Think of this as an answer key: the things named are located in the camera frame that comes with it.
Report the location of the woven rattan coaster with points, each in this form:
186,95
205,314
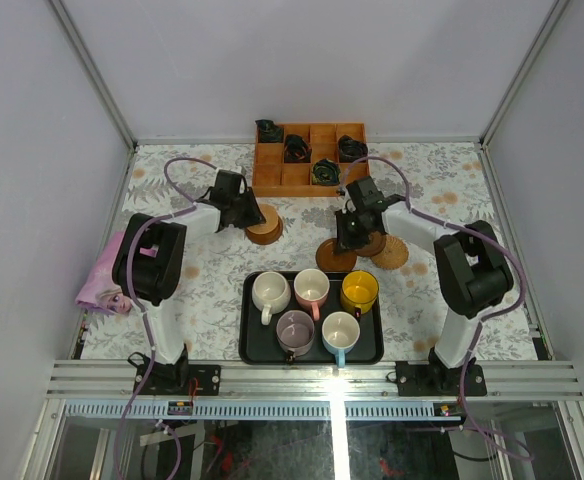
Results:
394,254

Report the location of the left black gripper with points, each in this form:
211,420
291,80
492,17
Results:
245,211

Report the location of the purple printed cloth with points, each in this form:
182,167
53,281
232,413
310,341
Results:
100,293

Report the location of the orange wooden compartment box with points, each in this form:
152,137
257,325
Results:
272,177

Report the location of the aluminium frame rail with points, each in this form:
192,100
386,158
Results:
503,381

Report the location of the brown wooden coaster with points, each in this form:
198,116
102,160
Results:
376,244
268,232
328,260

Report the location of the pink ceramic cup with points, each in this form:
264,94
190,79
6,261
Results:
311,288

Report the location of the black orange rolled sock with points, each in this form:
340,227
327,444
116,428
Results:
296,150

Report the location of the yellow ceramic cup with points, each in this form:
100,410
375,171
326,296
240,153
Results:
359,291

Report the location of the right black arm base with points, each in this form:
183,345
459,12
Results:
431,378

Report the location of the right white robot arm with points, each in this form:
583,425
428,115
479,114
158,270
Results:
472,269

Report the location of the light blue ceramic cup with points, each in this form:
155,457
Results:
340,333

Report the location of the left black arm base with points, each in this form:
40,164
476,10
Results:
183,378

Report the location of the dark grey rolled sock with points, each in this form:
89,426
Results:
350,150

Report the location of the purple ceramic cup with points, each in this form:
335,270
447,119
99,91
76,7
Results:
295,333

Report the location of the white ceramic cup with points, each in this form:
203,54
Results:
271,294

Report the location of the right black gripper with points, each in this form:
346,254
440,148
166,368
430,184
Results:
344,242

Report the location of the blue green rolled sock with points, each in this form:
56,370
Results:
325,172

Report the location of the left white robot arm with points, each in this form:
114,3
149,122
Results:
149,261

